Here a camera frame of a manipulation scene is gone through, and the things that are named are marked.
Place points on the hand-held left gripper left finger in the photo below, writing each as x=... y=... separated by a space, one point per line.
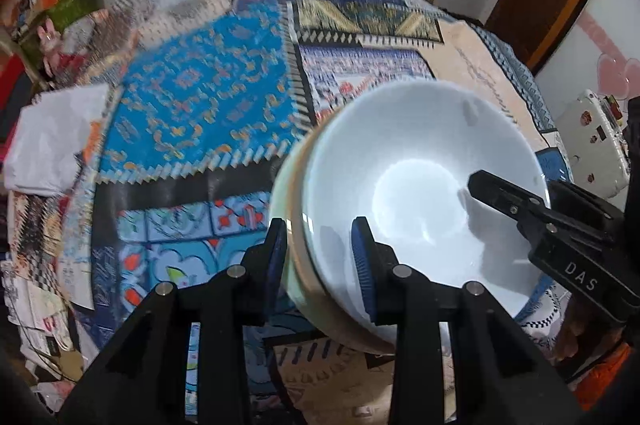
x=277 y=265

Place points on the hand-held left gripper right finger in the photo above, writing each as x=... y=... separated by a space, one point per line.
x=362 y=270

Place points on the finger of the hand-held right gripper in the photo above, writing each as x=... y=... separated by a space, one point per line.
x=500 y=194
x=585 y=205

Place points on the green bowl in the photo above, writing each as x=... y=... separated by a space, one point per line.
x=285 y=205

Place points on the white bowl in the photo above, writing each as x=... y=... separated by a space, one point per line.
x=425 y=140

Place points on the person's right hand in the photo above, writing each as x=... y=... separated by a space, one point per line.
x=570 y=335

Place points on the white plastic case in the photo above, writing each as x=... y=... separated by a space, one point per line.
x=590 y=155

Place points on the white heart-print wardrobe door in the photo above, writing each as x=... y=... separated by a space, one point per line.
x=600 y=30

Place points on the patchwork printed blanket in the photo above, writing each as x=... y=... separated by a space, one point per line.
x=200 y=80

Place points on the stack of printed papers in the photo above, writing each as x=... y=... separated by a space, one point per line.
x=40 y=320

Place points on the white cloth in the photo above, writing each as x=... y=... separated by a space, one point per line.
x=45 y=140

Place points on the pink bunny toy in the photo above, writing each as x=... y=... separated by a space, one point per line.
x=50 y=40

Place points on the green bag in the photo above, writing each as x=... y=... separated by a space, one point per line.
x=70 y=7

